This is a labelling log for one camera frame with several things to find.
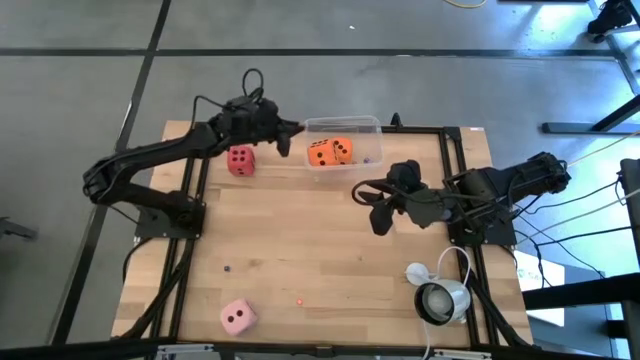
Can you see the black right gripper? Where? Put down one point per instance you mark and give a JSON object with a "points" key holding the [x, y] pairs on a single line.
{"points": [[425, 210]]}

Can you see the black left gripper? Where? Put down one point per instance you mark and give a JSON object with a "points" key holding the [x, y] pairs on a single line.
{"points": [[250, 122]]}

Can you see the orange foam die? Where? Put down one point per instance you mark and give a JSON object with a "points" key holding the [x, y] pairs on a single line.
{"points": [[321, 154], [344, 150]]}

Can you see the red foam die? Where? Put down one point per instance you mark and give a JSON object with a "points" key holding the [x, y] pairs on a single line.
{"points": [[241, 161]]}

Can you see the pink foam die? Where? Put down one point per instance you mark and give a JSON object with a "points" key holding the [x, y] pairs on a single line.
{"points": [[238, 317]]}

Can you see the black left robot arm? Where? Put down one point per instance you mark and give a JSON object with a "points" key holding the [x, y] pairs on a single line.
{"points": [[150, 150]]}

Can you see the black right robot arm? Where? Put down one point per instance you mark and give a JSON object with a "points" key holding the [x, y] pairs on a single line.
{"points": [[525, 177]]}

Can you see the clear plastic container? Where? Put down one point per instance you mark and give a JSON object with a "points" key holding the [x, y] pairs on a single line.
{"points": [[370, 135]]}

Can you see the white paper box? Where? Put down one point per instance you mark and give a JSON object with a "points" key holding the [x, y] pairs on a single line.
{"points": [[540, 272]]}

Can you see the black metal beam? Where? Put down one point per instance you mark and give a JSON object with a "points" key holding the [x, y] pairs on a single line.
{"points": [[590, 292]]}

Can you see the black floor object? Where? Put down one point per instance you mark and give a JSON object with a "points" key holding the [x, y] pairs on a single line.
{"points": [[15, 230]]}

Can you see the person's foot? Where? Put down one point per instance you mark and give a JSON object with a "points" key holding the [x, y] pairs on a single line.
{"points": [[610, 17]]}

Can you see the black aluminium table frame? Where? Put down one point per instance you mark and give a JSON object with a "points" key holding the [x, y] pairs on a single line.
{"points": [[425, 130]]}

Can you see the white bullet camera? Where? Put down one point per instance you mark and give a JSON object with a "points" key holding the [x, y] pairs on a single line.
{"points": [[450, 295]]}

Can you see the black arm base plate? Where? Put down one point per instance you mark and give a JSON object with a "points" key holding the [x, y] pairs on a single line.
{"points": [[150, 231], [505, 239]]}

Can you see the silver metal bracket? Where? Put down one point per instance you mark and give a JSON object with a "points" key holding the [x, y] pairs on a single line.
{"points": [[462, 354], [185, 348]]}

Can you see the black table leg frame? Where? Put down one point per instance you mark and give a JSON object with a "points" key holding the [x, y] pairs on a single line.
{"points": [[575, 128]]}

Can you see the black metal post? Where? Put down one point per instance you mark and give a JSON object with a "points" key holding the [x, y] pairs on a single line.
{"points": [[632, 225]]}

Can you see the black rail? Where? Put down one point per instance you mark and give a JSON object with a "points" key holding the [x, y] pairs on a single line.
{"points": [[75, 350]]}

